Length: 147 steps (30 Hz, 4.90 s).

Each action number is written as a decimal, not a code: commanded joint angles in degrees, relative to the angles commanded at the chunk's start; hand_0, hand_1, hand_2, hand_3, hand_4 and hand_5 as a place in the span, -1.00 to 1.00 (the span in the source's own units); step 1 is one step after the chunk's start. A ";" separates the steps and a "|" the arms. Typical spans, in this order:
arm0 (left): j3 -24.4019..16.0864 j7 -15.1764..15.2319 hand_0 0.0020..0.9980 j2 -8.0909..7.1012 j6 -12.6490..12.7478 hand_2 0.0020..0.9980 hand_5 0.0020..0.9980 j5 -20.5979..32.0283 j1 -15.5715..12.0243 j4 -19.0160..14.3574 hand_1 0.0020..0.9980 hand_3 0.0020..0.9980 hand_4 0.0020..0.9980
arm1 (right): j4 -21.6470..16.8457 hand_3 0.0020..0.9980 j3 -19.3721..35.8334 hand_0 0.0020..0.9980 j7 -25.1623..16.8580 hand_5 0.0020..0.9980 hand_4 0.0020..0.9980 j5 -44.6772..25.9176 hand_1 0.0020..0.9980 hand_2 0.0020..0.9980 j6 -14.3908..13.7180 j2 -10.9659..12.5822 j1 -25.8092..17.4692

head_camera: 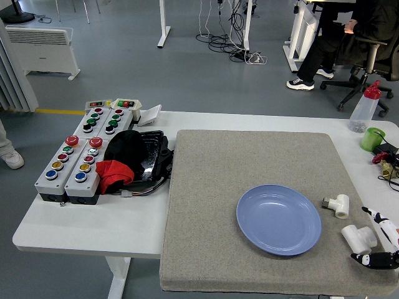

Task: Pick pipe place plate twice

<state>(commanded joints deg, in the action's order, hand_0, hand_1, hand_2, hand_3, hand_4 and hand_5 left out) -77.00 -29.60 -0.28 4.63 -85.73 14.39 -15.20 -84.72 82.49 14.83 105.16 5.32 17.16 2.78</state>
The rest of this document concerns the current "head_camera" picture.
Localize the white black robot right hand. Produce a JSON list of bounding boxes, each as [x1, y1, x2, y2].
[[350, 206, 399, 270]]

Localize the large white pipe tee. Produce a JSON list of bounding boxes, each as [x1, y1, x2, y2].
[[340, 224, 378, 255]]

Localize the white pipe tee metal nut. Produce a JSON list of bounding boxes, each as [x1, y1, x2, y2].
[[321, 194, 350, 220]]

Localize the blue plate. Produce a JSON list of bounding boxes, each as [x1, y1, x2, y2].
[[236, 184, 322, 257]]

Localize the black power adapter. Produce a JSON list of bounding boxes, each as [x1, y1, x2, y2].
[[372, 142, 399, 158]]

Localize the green plastic cup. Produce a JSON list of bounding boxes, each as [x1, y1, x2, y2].
[[360, 126, 387, 153]]

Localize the clear squeeze bottle red cap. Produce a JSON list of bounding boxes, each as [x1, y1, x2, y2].
[[348, 80, 382, 133]]

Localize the black office chair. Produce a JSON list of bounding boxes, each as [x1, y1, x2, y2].
[[320, 31, 399, 118]]

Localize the grey-brown mat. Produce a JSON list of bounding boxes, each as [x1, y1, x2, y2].
[[158, 129, 399, 297]]

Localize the seated person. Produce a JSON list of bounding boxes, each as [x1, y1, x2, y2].
[[286, 0, 399, 92]]

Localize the white desk with side panel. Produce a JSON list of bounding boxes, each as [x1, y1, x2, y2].
[[282, 0, 324, 74]]

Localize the white power strip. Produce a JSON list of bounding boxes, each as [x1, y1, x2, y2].
[[248, 52, 269, 66]]

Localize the black plastic tray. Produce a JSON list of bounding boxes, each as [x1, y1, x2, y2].
[[130, 130, 175, 187]]

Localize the white table leg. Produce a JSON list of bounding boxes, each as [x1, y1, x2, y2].
[[105, 257, 132, 299]]

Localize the black fabric bag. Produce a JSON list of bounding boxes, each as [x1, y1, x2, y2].
[[103, 130, 147, 175]]

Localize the white table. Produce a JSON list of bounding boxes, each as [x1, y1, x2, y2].
[[12, 110, 399, 272]]

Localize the red cloth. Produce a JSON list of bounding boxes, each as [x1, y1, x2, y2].
[[95, 159, 135, 194]]

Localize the grey four-button control box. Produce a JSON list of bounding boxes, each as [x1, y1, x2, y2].
[[95, 108, 134, 140], [73, 107, 108, 140]]

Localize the grey five-button control box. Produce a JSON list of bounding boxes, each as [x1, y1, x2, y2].
[[64, 136, 105, 206], [34, 136, 88, 202]]

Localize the metal chair legs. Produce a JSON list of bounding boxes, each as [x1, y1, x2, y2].
[[55, 0, 101, 25]]

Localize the standing person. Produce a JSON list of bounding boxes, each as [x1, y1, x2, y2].
[[0, 120, 25, 170]]

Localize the white panel heater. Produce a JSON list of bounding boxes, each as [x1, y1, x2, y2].
[[5, 25, 81, 81]]

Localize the white ribbed partition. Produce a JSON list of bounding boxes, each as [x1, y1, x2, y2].
[[0, 18, 40, 113]]

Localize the black fan base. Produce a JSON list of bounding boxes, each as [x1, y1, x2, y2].
[[0, 0, 36, 24]]

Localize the black floor cable bundle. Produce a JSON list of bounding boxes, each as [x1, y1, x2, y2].
[[195, 0, 252, 62]]

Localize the white wall switch panel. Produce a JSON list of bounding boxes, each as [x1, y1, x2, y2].
[[137, 105, 162, 128]]

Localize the white connector with wires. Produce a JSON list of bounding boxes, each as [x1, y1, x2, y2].
[[120, 177, 171, 199]]

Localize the beige red-green switch box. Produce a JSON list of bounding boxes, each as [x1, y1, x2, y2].
[[111, 98, 143, 124]]

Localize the white desk frame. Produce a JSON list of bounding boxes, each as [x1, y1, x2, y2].
[[156, 0, 253, 52]]

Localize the flat grey switch plate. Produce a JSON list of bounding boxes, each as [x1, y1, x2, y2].
[[85, 100, 112, 110]]

